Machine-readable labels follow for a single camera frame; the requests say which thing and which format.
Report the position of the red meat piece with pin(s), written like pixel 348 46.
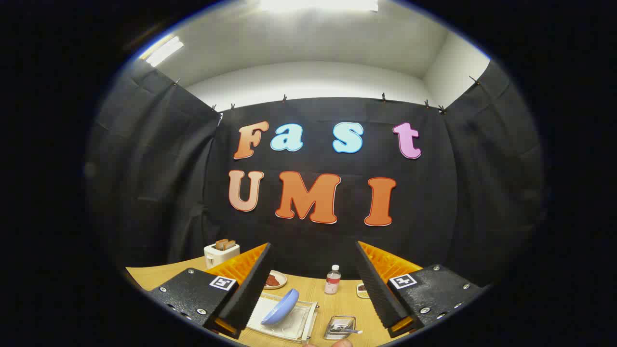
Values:
pixel 270 283
pixel 275 277

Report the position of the black backdrop cloth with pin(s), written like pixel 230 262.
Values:
pixel 434 217

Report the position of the brown toast slice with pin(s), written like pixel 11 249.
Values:
pixel 221 244
pixel 231 244

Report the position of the white divided snack dish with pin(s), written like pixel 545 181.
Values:
pixel 361 293

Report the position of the blue plate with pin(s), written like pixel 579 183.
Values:
pixel 282 307

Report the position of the white oval dish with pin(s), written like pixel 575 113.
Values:
pixel 283 278

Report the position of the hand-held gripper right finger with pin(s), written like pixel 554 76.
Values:
pixel 381 294

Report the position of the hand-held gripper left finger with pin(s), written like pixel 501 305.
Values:
pixel 253 294

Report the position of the white toaster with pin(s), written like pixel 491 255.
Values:
pixel 219 256

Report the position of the clear bottle with red label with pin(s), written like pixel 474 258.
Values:
pixel 332 282

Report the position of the wide ceiling light panel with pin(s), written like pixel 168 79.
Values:
pixel 318 5

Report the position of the narrow ceiling light strip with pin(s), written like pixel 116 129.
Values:
pixel 164 50

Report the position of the row of black cloth clips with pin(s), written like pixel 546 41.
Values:
pixel 284 98

